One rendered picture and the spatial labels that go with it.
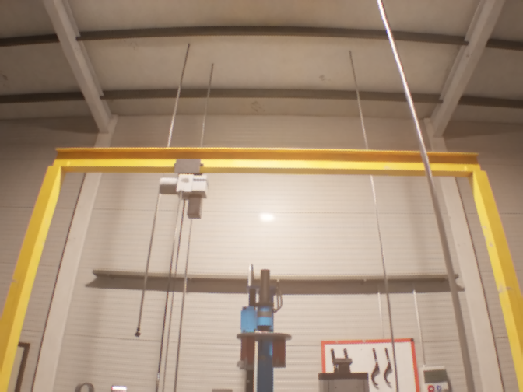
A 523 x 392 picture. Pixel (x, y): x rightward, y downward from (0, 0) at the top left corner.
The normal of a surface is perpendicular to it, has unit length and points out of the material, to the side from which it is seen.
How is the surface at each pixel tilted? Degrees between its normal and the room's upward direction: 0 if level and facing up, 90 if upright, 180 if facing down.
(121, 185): 90
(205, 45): 174
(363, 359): 90
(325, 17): 174
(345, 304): 90
